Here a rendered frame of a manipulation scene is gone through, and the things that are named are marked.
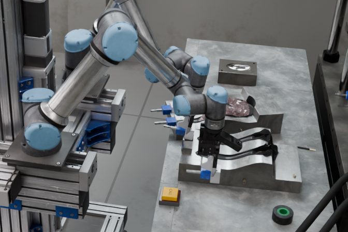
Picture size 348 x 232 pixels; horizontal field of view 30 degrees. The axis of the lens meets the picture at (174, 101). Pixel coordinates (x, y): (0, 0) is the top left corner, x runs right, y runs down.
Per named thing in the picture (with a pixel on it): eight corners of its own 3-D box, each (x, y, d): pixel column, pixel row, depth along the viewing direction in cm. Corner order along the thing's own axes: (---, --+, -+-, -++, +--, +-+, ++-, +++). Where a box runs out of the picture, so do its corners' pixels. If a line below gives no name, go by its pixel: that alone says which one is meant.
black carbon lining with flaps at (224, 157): (194, 160, 269) (196, 141, 264) (197, 138, 283) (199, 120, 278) (278, 169, 267) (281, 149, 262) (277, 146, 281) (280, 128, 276)
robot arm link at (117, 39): (44, 136, 234) (139, 22, 220) (47, 160, 222) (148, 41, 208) (16, 121, 228) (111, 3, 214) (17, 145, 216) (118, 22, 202)
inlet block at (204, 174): (185, 180, 252) (186, 169, 249) (186, 172, 256) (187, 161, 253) (219, 183, 251) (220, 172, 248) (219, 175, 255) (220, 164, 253)
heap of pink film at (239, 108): (200, 124, 295) (201, 109, 291) (191, 103, 310) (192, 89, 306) (254, 120, 300) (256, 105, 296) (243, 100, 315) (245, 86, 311)
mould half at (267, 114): (175, 140, 293) (177, 119, 287) (164, 110, 315) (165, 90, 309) (280, 133, 303) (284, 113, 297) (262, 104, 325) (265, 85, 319)
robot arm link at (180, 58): (159, 51, 256) (180, 64, 252) (176, 41, 264) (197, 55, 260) (155, 67, 261) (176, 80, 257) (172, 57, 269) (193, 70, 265)
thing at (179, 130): (161, 134, 277) (163, 125, 274) (163, 126, 281) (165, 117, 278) (191, 140, 278) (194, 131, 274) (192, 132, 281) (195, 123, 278)
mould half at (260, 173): (177, 180, 268) (179, 154, 261) (183, 145, 290) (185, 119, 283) (299, 193, 265) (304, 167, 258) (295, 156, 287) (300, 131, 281)
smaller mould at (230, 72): (217, 83, 341) (218, 71, 337) (218, 70, 354) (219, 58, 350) (255, 87, 340) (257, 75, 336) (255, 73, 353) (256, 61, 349)
